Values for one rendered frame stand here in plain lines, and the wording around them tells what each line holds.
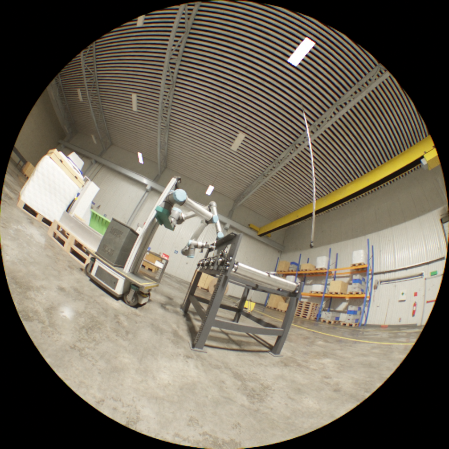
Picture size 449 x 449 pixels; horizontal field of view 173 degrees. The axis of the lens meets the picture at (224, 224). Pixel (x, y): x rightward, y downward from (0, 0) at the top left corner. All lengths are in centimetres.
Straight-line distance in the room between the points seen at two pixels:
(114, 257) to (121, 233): 30
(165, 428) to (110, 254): 173
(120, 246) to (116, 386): 149
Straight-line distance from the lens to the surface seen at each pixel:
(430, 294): 953
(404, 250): 1001
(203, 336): 141
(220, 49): 837
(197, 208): 184
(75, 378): 82
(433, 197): 1130
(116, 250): 190
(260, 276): 148
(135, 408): 78
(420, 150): 831
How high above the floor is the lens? 65
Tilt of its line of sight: 23 degrees up
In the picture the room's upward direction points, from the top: 21 degrees clockwise
